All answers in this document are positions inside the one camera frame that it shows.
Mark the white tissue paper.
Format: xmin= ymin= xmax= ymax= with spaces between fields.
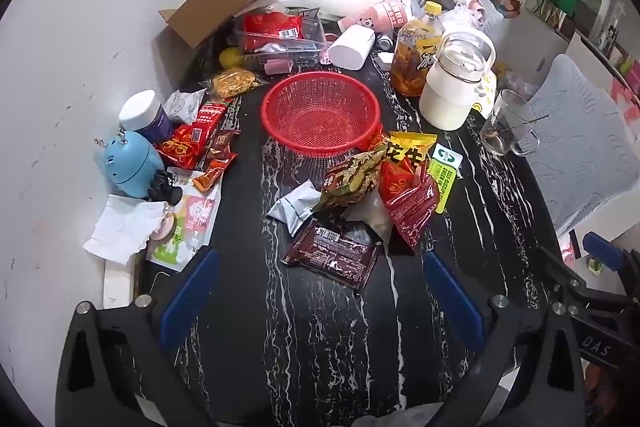
xmin=84 ymin=195 xmax=168 ymax=265

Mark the yellow lemon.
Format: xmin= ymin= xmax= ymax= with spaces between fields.
xmin=218 ymin=46 xmax=244 ymax=69

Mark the orange small sachet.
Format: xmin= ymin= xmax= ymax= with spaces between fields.
xmin=192 ymin=153 xmax=236 ymax=194

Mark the yellow cap tea bottle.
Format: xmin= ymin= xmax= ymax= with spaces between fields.
xmin=390 ymin=1 xmax=444 ymax=98

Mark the pink panda paper cup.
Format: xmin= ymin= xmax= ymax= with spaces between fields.
xmin=337 ymin=0 xmax=408 ymax=34

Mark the green cereal packet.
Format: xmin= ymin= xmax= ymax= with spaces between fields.
xmin=312 ymin=147 xmax=386 ymax=212

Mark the white electric kettle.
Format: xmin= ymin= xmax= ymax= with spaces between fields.
xmin=419 ymin=28 xmax=496 ymax=131

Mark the yellow peanut packet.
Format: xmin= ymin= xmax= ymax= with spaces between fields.
xmin=383 ymin=131 xmax=437 ymax=169

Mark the dark red snack packet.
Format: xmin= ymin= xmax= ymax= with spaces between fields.
xmin=384 ymin=176 xmax=439 ymax=251

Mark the red bag in tray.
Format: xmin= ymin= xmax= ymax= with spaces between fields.
xmin=242 ymin=11 xmax=303 ymax=52

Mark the brown small sachet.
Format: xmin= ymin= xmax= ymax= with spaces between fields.
xmin=203 ymin=130 xmax=241 ymax=169

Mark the silver foil packet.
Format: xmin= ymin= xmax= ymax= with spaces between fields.
xmin=267 ymin=180 xmax=321 ymax=237

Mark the clear zip bag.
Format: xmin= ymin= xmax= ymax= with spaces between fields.
xmin=343 ymin=190 xmax=394 ymax=247

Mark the glass mug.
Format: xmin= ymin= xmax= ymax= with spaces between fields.
xmin=480 ymin=89 xmax=548 ymax=157

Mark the red orange snack packet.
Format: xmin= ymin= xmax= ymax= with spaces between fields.
xmin=378 ymin=158 xmax=416 ymax=204

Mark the light blue round gadget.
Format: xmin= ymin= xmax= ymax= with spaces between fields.
xmin=94 ymin=130 xmax=165 ymax=199

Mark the white lid blue jar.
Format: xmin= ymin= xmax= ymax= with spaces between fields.
xmin=118 ymin=90 xmax=174 ymax=144

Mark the golden noodle snack bag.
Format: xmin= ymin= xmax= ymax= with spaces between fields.
xmin=201 ymin=67 xmax=266 ymax=101

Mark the pink green wipes pack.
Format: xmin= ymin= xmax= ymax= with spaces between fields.
xmin=146 ymin=176 xmax=221 ymax=272

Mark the red orange candy packet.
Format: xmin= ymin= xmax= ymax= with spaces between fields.
xmin=155 ymin=124 xmax=205 ymax=170

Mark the green white sachet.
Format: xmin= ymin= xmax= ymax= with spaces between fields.
xmin=427 ymin=143 xmax=463 ymax=215

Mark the red plastic basket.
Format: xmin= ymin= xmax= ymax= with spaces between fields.
xmin=260 ymin=70 xmax=381 ymax=158

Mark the white patterned small packet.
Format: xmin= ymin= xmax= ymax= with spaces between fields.
xmin=163 ymin=89 xmax=206 ymax=126

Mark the clear plastic tray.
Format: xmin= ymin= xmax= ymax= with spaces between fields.
xmin=234 ymin=6 xmax=328 ymax=75

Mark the brown chocolate bar packet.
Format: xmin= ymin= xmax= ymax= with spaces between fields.
xmin=281 ymin=219 xmax=383 ymax=293

